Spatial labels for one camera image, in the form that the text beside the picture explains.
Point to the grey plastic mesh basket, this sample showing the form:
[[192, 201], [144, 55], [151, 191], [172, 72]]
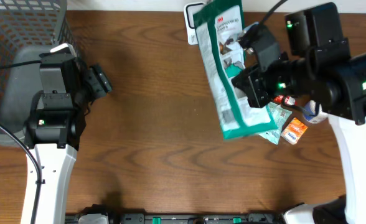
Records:
[[28, 28]]

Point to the orange Kleenex tissue pack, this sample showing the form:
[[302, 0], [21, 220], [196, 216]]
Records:
[[294, 131]]

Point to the white cylindrical container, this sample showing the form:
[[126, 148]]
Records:
[[311, 115]]

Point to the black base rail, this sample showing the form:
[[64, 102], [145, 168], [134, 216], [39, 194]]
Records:
[[103, 214]]

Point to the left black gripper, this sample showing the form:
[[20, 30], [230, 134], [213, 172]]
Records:
[[96, 79]]

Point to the green 3M gloves package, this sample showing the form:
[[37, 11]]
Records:
[[217, 26]]

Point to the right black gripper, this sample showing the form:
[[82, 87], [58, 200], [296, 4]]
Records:
[[250, 80]]

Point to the mint green wipes pack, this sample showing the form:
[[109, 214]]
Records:
[[280, 116]]

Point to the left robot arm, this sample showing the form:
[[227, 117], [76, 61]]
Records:
[[52, 132]]

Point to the white barcode scanner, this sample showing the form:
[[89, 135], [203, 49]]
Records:
[[189, 10]]

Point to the red snack sachet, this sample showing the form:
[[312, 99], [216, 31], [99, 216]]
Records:
[[288, 100]]

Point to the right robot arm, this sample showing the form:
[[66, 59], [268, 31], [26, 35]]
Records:
[[324, 70]]

